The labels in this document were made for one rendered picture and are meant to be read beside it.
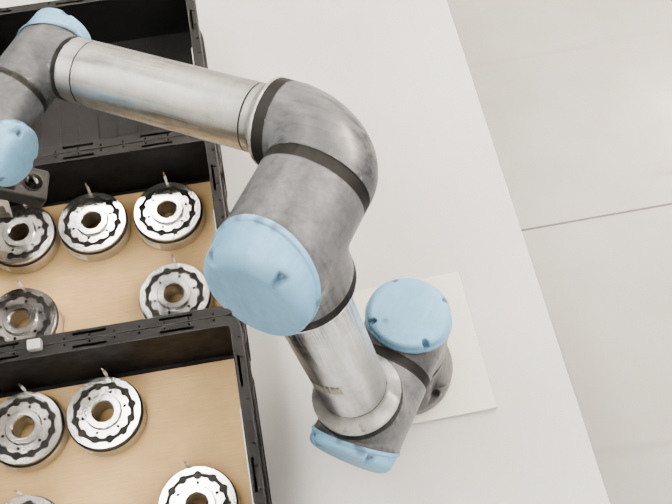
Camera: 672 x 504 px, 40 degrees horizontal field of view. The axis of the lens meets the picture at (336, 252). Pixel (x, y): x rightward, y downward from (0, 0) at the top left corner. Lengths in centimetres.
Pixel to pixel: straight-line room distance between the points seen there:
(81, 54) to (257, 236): 35
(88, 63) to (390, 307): 50
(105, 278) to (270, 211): 61
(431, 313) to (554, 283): 112
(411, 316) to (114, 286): 45
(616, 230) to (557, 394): 103
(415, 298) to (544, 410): 32
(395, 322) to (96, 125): 62
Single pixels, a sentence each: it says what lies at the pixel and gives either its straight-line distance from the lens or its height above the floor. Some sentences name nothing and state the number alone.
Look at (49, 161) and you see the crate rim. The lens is 143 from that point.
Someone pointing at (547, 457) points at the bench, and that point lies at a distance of 145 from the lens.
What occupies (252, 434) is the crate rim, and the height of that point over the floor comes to 93.
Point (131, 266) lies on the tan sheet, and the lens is 142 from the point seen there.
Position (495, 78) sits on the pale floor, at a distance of 266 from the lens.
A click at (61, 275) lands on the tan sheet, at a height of 83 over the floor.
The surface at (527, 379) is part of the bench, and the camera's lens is 148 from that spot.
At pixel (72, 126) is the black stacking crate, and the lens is 158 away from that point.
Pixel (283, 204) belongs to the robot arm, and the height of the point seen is 134.
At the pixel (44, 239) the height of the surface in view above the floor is 86.
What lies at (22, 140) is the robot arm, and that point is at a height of 123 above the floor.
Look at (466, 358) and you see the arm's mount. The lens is 147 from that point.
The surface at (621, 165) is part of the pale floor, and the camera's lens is 256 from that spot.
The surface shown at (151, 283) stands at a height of 86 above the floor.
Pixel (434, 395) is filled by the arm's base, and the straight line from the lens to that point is 143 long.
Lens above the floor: 207
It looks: 63 degrees down
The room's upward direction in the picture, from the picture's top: 1 degrees counter-clockwise
